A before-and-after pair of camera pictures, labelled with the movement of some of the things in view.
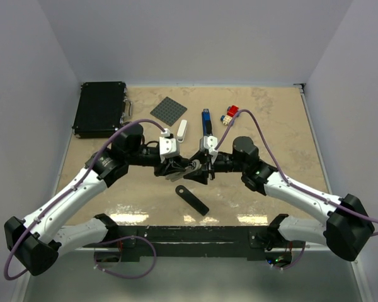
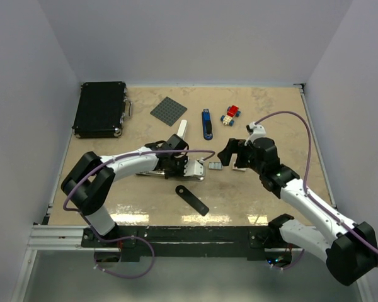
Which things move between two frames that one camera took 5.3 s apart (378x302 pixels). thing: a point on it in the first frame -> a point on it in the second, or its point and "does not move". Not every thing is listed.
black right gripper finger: x=200 y=156 -> x=231 y=148
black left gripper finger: x=177 y=175 does not move
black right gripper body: x=218 y=165 -> x=249 y=148
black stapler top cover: x=198 y=204 does not move
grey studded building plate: x=168 y=111 does not move
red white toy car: x=231 y=111 does not move
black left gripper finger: x=181 y=164 does not move
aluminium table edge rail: x=302 y=87 does not move
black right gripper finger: x=200 y=176 -> x=242 y=160
